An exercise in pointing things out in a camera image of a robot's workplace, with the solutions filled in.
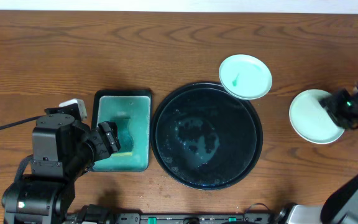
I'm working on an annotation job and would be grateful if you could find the green yellow sponge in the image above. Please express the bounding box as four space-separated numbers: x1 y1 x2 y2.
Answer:
113 118 134 157

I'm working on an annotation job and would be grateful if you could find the mint plate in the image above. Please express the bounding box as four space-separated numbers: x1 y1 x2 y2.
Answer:
289 89 344 144
218 54 273 100

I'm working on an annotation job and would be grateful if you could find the black round tray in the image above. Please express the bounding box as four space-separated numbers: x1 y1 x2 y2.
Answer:
150 82 263 190

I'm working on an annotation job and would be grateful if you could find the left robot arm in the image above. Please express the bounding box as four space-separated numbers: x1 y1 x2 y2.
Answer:
2 113 121 223

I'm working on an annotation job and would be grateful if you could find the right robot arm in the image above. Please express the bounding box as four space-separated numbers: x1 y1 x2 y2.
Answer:
280 84 358 224

